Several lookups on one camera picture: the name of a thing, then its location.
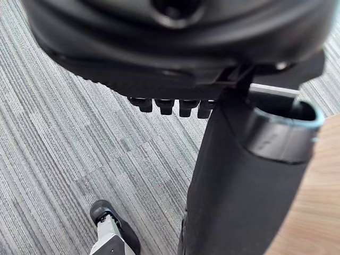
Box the light wooden cabinet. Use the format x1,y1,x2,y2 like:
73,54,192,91
277,113,340,255

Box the dark robot foot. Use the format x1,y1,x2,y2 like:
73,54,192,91
89,199,141,255

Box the silver robot leg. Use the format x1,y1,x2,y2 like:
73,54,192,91
89,209,125,255

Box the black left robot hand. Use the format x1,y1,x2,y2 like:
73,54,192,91
22,0,340,255

